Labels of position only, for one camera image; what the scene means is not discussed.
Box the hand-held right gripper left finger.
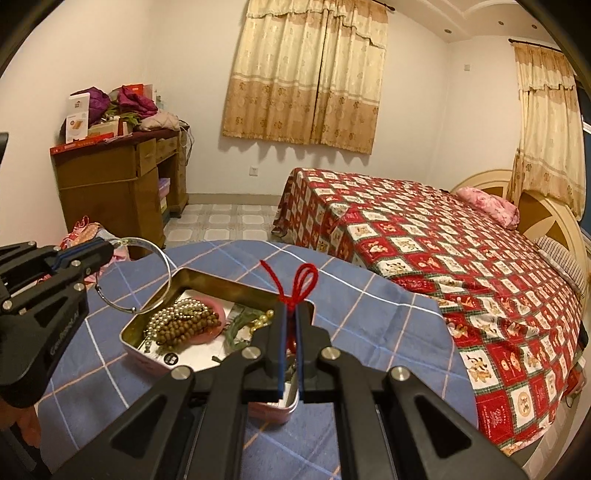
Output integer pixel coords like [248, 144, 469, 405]
[51, 304, 291, 480]

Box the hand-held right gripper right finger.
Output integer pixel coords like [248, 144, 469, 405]
[295, 302, 532, 480]

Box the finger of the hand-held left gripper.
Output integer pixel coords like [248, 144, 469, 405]
[0, 244, 115, 320]
[0, 239, 112, 288]

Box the gold bead necklace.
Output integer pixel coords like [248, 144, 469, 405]
[250, 310, 276, 332]

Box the green translucent bracelet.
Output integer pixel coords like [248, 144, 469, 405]
[225, 308, 265, 352]

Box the red cord charm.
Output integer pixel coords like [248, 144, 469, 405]
[259, 259, 320, 356]

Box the silver bangle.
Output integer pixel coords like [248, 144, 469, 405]
[90, 237, 172, 316]

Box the pink metal tin box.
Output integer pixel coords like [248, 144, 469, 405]
[120, 268, 317, 424]

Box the cream pearl necklace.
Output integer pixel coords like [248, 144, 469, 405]
[144, 298, 219, 344]

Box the brown wooden bead necklace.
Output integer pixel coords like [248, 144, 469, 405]
[154, 311, 223, 348]

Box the pile of colourful clothes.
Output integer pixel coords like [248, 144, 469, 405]
[60, 216, 131, 283]

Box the brown wooden desk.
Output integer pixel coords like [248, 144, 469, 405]
[50, 128, 189, 260]

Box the pink bangle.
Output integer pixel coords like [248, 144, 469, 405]
[191, 295, 227, 345]

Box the blue plaid tablecloth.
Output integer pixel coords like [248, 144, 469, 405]
[34, 239, 479, 480]

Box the white printed paper card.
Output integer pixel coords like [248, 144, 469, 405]
[151, 288, 243, 372]

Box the flat red box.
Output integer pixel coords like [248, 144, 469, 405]
[50, 133, 117, 154]

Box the beige cardboard box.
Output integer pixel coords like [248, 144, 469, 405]
[88, 117, 123, 139]

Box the white printed box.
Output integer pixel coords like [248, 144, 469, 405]
[64, 92, 91, 143]

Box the purple cloth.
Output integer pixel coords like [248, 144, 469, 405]
[69, 87, 112, 126]

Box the beige pink cloth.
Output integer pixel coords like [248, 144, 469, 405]
[139, 112, 181, 133]

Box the magenta cloth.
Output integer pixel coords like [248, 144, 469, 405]
[116, 85, 159, 120]

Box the red patterned bed blanket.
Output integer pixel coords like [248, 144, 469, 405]
[271, 167, 588, 459]

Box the pink pillow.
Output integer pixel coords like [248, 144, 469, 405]
[455, 186, 520, 231]

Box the striped pillow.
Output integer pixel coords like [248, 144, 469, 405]
[532, 235, 588, 291]

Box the cream wooden headboard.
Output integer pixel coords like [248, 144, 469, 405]
[450, 168, 591, 297]

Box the wide beige patterned curtain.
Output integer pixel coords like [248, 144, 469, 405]
[222, 0, 389, 156]

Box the beige curtain beside window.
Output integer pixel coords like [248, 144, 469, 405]
[510, 41, 588, 219]

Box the window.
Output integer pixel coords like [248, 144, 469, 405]
[581, 117, 591, 241]

